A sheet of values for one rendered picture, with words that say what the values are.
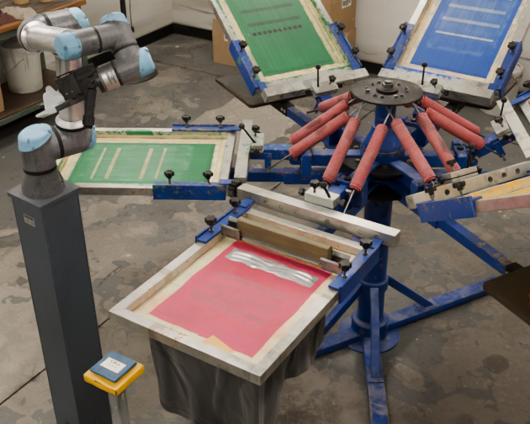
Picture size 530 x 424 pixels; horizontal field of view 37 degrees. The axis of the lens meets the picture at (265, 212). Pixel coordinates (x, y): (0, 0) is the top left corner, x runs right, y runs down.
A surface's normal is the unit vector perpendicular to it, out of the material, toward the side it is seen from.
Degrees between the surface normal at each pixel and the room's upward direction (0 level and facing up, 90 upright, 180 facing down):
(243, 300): 0
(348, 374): 0
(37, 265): 90
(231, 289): 0
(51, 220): 90
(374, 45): 90
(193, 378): 92
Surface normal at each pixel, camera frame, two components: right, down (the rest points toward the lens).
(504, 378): -0.01, -0.86
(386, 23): -0.54, 0.43
